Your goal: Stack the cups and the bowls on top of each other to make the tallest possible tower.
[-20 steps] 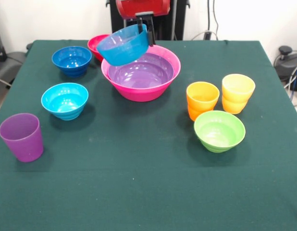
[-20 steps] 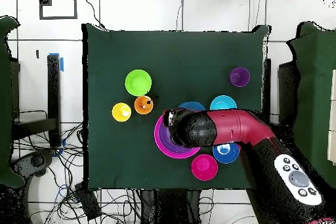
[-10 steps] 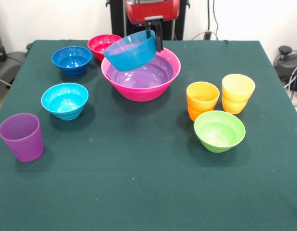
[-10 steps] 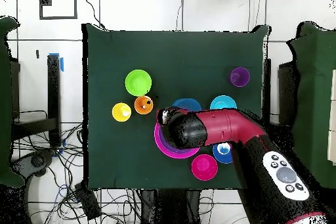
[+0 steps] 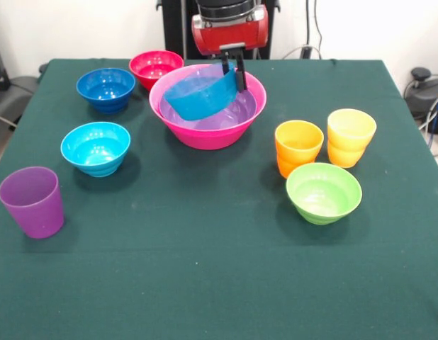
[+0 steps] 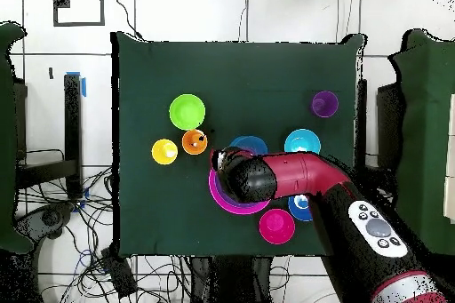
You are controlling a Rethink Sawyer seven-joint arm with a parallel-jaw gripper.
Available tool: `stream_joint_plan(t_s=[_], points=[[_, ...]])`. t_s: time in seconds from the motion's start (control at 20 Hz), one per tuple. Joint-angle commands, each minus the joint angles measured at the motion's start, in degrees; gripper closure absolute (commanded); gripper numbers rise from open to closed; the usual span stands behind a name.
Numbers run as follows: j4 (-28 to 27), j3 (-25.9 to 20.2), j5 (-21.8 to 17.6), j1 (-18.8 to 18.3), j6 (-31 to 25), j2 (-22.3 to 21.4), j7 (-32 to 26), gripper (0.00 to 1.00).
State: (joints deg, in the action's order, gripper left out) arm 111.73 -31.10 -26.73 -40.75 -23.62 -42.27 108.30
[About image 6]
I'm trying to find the green bowl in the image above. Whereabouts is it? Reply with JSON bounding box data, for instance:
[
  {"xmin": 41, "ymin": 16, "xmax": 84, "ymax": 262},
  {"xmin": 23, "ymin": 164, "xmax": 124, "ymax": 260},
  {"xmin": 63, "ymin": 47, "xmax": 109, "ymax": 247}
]
[{"xmin": 168, "ymin": 93, "xmax": 206, "ymax": 131}]

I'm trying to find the orange cup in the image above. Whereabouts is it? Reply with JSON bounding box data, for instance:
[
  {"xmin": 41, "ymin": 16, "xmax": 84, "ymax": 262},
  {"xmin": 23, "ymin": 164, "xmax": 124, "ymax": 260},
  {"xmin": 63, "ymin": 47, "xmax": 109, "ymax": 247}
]
[{"xmin": 181, "ymin": 129, "xmax": 209, "ymax": 155}]

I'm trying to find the blue tape piece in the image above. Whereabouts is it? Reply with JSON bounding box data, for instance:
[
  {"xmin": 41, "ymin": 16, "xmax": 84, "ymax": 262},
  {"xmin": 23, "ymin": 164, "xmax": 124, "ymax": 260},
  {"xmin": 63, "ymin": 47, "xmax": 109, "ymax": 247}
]
[{"xmin": 66, "ymin": 71, "xmax": 87, "ymax": 99}]

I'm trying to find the blue ringed flat-bottom bowl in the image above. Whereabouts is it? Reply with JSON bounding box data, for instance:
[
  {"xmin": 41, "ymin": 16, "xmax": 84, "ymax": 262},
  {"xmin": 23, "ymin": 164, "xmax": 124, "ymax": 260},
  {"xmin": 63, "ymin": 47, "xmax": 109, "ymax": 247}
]
[{"xmin": 228, "ymin": 135, "xmax": 269, "ymax": 156}]

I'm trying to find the large pink bowl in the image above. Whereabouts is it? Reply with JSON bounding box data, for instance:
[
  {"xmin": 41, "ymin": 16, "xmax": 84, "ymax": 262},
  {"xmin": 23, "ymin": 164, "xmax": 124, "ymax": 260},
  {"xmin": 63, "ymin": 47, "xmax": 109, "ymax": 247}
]
[{"xmin": 208, "ymin": 168, "xmax": 272, "ymax": 216}]

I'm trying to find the grey chair base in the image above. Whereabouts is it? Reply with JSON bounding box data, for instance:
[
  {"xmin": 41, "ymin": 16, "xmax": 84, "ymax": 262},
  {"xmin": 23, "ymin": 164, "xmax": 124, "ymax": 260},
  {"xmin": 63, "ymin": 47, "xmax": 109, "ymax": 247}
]
[{"xmin": 13, "ymin": 203, "xmax": 76, "ymax": 241}]

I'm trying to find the cyan bowl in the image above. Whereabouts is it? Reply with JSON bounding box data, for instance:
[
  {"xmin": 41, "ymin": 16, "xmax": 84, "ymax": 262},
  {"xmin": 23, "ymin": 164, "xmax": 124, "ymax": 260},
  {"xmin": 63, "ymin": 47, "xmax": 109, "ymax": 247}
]
[{"xmin": 283, "ymin": 128, "xmax": 322, "ymax": 155}]

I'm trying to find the purple cup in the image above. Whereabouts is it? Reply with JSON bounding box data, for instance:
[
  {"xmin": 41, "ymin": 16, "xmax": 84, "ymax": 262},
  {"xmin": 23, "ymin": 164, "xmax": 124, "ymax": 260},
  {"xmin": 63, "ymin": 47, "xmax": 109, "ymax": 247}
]
[{"xmin": 308, "ymin": 90, "xmax": 339, "ymax": 119}]

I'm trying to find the black box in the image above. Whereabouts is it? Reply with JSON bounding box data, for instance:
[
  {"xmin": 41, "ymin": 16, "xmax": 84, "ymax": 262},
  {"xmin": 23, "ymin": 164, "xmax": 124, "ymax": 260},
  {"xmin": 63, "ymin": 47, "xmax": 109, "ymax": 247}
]
[{"xmin": 100, "ymin": 245, "xmax": 139, "ymax": 299}]

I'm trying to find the yellow cup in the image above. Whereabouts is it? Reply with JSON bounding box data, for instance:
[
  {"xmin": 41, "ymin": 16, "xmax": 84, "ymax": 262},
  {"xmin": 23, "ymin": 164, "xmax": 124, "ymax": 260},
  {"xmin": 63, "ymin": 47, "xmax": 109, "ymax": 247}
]
[{"xmin": 151, "ymin": 138, "xmax": 180, "ymax": 166}]

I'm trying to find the purple bowl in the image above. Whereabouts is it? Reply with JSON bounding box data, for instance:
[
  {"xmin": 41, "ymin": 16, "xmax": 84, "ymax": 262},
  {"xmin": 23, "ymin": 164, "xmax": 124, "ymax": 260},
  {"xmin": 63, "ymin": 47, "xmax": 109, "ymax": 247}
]
[{"xmin": 214, "ymin": 174, "xmax": 250, "ymax": 209}]

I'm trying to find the black stand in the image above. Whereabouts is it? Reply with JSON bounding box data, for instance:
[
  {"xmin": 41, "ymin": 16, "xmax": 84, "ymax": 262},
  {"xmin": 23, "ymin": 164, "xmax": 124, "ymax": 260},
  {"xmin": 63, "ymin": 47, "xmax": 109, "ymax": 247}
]
[
  {"xmin": 355, "ymin": 78, "xmax": 369, "ymax": 176},
  {"xmin": 13, "ymin": 73, "xmax": 84, "ymax": 201}
]

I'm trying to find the small red-pink bowl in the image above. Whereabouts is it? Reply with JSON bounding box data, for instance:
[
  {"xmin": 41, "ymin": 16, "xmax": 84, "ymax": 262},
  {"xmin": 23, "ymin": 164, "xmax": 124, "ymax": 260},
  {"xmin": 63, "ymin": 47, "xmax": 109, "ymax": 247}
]
[{"xmin": 258, "ymin": 208, "xmax": 296, "ymax": 246}]

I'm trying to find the dark blue bowl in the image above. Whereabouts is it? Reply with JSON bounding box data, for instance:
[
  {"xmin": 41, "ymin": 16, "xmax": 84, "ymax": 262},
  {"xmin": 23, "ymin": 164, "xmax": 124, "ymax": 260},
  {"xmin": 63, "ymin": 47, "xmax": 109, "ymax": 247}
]
[{"xmin": 287, "ymin": 194, "xmax": 314, "ymax": 222}]

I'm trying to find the dark green side tablecloth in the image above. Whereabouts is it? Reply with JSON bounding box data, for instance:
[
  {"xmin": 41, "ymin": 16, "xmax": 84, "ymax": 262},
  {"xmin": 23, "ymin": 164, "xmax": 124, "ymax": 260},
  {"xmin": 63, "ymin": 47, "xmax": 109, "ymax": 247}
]
[
  {"xmin": 385, "ymin": 28, "xmax": 455, "ymax": 256},
  {"xmin": 0, "ymin": 21, "xmax": 35, "ymax": 255}
]

